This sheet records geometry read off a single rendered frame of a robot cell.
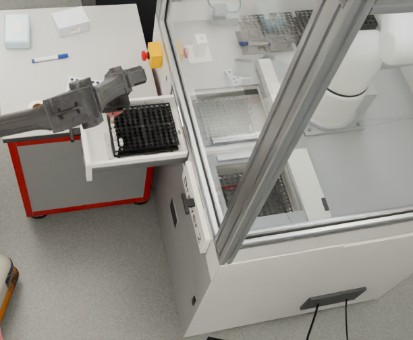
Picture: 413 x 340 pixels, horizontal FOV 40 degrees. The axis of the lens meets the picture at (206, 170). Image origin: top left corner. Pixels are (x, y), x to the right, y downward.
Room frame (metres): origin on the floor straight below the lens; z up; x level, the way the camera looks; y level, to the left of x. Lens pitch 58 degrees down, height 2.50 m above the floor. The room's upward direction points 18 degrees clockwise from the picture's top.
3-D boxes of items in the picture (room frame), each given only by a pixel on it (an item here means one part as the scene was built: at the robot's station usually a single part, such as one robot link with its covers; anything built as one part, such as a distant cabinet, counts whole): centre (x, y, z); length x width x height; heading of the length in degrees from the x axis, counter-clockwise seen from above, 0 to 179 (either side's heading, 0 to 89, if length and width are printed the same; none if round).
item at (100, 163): (1.08, 0.25, 0.86); 0.40 x 0.26 x 0.06; 118
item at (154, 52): (1.41, 0.32, 0.88); 0.07 x 0.05 x 0.07; 28
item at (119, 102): (1.05, 0.35, 1.05); 0.10 x 0.07 x 0.07; 119
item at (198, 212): (0.85, 0.00, 0.87); 0.29 x 0.02 x 0.11; 28
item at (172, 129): (1.07, 0.25, 0.87); 0.22 x 0.18 x 0.06; 118
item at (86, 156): (0.98, 0.43, 0.87); 0.29 x 0.02 x 0.11; 28
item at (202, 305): (1.32, -0.30, 0.40); 1.03 x 0.95 x 0.80; 28
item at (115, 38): (1.35, 0.61, 0.38); 0.62 x 0.58 x 0.76; 28
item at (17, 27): (1.40, 0.87, 0.78); 0.15 x 0.10 x 0.04; 24
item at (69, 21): (1.53, 0.70, 0.79); 0.13 x 0.09 x 0.05; 133
